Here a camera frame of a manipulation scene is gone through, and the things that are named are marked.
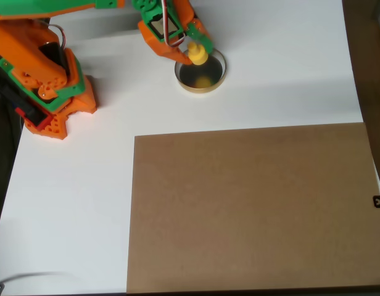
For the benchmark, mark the round shallow metal bowl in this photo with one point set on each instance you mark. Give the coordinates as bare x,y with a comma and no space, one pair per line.
202,78

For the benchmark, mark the orange gripper black servo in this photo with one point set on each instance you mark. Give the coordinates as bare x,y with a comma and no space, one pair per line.
200,33

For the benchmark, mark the white sheet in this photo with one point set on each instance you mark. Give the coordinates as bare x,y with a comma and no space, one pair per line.
208,108

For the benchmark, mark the small yellow figure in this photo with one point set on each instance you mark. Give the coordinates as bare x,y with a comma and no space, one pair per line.
197,55

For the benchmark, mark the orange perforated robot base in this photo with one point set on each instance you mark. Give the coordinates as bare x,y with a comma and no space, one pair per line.
82,101

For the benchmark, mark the brown fibreboard panel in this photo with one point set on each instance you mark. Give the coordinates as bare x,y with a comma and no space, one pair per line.
251,212

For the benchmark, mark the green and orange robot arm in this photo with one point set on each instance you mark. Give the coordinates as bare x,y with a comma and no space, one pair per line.
26,58

